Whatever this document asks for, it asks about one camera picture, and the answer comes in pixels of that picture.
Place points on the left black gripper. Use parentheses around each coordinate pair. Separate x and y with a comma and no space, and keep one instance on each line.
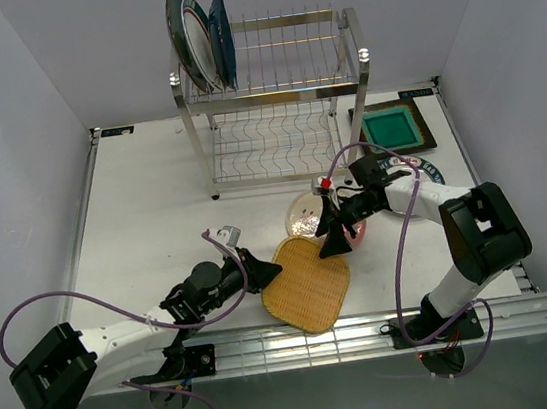
(258,273)

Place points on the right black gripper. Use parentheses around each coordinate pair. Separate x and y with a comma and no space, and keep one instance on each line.
(335,243)

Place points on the square bamboo-pattern tray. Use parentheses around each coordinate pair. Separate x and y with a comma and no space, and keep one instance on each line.
(309,292)

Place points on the dark blue leaf-shaped dish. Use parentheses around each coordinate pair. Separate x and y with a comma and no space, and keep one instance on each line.
(222,44)

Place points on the white plate green red rim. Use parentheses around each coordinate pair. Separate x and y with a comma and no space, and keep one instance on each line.
(196,29)

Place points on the large dark teal round plate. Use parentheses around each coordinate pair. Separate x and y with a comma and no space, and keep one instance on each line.
(180,44)

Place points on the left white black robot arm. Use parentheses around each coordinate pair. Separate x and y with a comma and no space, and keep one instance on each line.
(68,365)

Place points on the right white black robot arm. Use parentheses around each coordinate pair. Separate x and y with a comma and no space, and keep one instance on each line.
(483,234)

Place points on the green square dish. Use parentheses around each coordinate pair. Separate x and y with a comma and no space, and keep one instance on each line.
(394,129)

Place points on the stainless steel two-tier dish rack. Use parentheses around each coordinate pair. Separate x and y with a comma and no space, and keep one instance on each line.
(298,101)

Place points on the pink cream floral round plate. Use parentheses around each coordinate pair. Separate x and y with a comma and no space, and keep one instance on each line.
(303,216)

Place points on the white plate navy lettered rim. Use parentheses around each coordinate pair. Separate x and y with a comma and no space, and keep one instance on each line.
(428,171)

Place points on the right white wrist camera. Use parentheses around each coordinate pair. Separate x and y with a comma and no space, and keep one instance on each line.
(322,186)

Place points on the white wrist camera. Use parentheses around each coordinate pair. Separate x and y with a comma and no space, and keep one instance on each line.
(227,236)
(322,186)

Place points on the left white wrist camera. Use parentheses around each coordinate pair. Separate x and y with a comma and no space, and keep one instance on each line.
(227,236)

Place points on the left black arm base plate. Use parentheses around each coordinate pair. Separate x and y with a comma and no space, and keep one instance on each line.
(194,361)

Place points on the aluminium front rail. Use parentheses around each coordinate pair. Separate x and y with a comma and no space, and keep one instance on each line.
(269,350)

